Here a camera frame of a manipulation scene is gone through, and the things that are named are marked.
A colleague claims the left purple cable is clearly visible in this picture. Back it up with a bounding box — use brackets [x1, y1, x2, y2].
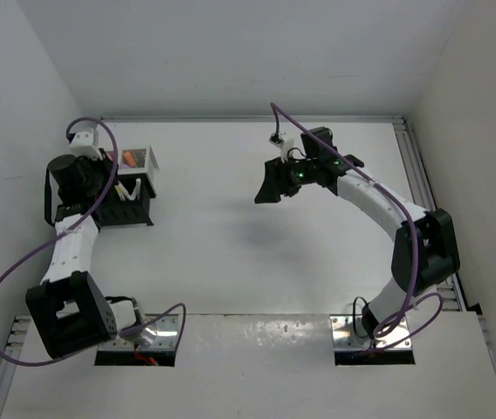
[0, 117, 187, 366]

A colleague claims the orange capped white marker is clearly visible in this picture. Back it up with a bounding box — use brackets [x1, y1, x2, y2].
[122, 151, 137, 168]

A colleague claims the white slatted organizer bin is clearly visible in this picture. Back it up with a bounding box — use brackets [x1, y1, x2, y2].
[107, 147, 159, 176]

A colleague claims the black slatted organizer bin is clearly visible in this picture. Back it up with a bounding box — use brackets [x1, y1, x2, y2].
[95, 174, 156, 227]

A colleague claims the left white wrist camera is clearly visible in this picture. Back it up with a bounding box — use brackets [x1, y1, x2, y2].
[69, 127, 102, 161]

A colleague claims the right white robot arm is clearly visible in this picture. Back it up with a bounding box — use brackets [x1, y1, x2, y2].
[254, 127, 460, 339]

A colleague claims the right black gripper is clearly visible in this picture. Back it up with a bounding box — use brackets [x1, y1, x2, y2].
[255, 154, 318, 203]

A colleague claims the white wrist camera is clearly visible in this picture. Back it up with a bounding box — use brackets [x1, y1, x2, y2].
[269, 132, 294, 161]
[69, 127, 102, 161]

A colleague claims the white pen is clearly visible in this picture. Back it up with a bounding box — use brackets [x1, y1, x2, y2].
[127, 178, 141, 201]

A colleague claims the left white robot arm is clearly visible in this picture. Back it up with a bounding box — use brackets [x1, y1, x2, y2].
[25, 153, 139, 360]

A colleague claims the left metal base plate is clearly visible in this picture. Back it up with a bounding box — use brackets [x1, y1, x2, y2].
[98, 314, 181, 352]

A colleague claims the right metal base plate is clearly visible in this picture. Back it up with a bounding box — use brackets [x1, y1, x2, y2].
[330, 314, 412, 353]

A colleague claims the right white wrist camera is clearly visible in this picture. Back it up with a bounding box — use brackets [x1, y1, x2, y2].
[269, 132, 294, 161]

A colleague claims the red capped white marker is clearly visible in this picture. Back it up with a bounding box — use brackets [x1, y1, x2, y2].
[114, 186, 126, 201]

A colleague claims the metal base plate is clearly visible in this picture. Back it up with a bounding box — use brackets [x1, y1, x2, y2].
[98, 314, 181, 352]
[330, 314, 412, 353]

